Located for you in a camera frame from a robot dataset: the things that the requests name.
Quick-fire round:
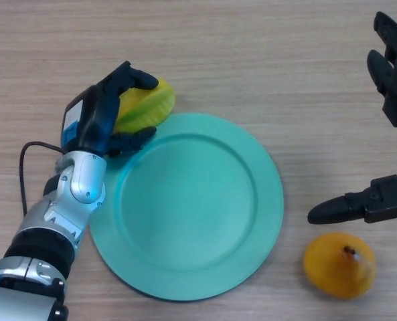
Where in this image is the yellow starfruit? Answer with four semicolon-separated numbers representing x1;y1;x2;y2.
112;77;177;135

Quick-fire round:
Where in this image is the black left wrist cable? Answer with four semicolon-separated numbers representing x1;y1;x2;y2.
19;141;66;219

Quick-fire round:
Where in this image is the orange pear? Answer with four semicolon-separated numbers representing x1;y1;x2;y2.
303;232;377;300

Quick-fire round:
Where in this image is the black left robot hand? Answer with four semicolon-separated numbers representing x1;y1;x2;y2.
60;60;159;158

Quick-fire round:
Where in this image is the green round plate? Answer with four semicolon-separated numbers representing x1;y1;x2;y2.
88;112;285;300

